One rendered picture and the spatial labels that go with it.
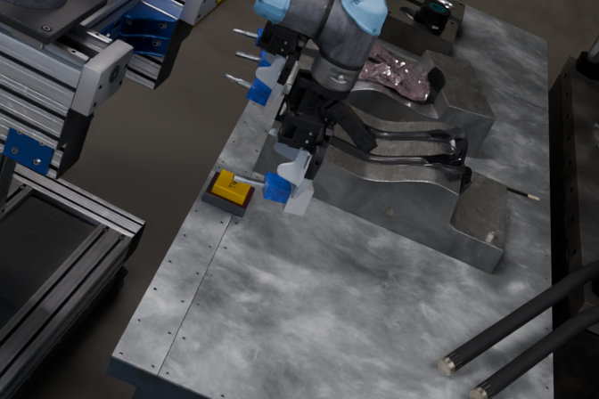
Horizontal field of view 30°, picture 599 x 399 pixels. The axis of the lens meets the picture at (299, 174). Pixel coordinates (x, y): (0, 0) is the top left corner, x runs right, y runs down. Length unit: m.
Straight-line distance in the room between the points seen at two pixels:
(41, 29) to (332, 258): 0.64
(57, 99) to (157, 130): 1.79
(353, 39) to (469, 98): 0.88
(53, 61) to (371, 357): 0.72
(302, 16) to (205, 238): 0.45
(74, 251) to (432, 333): 1.07
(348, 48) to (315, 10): 0.08
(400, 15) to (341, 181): 0.89
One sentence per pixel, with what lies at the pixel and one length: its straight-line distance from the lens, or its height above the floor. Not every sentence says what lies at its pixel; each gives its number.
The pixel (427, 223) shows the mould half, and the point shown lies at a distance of 2.14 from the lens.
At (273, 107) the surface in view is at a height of 0.92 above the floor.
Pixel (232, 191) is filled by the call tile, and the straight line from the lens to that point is 2.00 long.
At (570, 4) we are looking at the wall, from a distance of 5.01.
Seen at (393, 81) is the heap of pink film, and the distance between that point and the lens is 2.46.
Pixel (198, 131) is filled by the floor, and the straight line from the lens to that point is 3.79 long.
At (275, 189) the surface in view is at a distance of 1.85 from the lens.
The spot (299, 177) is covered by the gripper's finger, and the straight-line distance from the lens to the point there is 1.82.
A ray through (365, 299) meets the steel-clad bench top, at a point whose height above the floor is 0.80.
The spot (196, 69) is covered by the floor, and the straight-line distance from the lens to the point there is 4.16.
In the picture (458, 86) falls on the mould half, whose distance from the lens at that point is 2.58.
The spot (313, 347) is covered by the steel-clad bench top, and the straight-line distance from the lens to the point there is 1.80.
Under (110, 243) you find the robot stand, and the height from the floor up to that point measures 0.23.
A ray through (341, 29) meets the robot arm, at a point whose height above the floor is 1.25.
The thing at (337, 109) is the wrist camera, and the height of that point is 1.12.
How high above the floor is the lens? 1.91
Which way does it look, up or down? 30 degrees down
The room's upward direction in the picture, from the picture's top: 24 degrees clockwise
